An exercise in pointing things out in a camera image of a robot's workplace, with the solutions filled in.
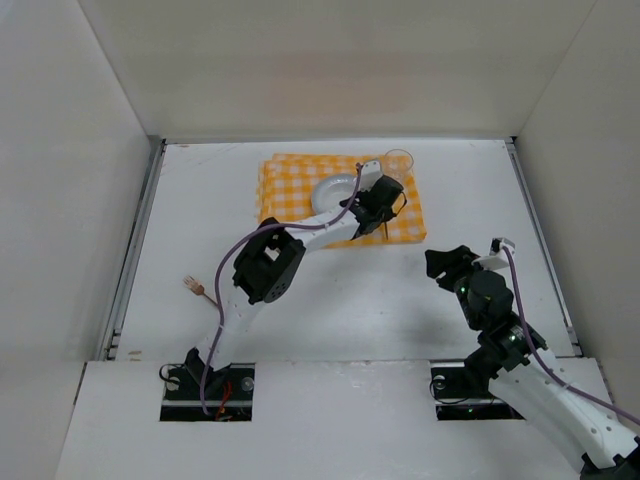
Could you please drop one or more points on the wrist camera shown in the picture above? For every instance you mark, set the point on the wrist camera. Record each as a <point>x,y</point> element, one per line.
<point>500,251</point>
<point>368,174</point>

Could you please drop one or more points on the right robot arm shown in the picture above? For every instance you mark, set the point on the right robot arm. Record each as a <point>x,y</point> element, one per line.
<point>514,365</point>

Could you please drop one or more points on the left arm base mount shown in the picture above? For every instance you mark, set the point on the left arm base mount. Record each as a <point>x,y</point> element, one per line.
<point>228,393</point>

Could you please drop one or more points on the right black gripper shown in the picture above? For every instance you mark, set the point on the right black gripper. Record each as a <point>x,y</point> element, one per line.
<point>454,268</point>

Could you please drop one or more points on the yellow white checkered cloth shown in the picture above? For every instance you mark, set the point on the yellow white checkered cloth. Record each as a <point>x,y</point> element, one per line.
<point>286,182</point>

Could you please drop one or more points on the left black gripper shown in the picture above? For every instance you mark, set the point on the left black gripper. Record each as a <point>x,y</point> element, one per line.
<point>377,206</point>

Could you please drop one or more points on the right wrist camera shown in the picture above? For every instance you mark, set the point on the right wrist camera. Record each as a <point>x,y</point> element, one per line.
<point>500,251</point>

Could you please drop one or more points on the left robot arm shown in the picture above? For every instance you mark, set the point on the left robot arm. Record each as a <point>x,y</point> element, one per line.
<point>261,267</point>

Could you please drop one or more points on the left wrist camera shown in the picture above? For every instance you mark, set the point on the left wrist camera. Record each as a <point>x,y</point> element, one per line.
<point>368,174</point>

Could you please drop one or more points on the clear drinking glass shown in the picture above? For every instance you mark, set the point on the clear drinking glass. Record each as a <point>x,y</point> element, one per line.
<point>398,164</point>

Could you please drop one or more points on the copper fork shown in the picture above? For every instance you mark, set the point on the copper fork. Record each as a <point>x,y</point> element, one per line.
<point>198,289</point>

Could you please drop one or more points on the white ceramic plate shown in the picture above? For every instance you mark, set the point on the white ceramic plate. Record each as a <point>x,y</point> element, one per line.
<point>331,191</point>

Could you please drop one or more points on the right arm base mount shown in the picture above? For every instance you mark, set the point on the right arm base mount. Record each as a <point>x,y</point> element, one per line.
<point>460,390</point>

